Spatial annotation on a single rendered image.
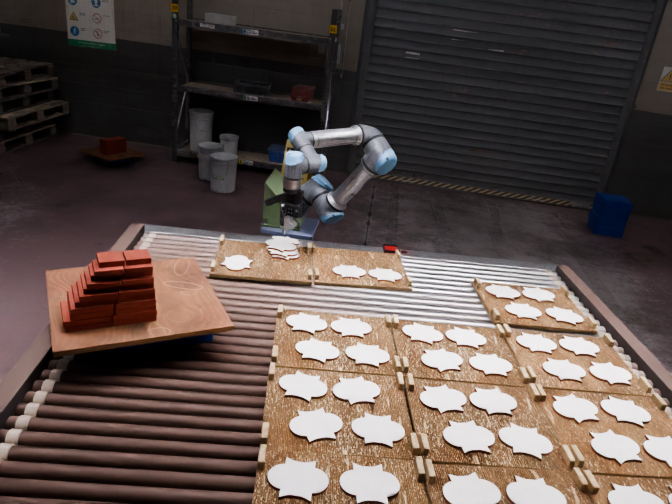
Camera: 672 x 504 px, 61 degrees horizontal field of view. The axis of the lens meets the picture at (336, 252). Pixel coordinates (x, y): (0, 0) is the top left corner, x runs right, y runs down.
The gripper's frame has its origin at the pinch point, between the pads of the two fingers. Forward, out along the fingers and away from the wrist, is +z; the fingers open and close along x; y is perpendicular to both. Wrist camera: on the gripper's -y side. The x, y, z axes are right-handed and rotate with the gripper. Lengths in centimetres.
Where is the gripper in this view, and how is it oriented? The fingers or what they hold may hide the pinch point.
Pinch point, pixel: (282, 230)
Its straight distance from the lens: 249.1
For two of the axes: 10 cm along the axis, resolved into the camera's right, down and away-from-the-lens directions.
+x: 2.6, -3.6, 9.0
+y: 9.6, 2.1, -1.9
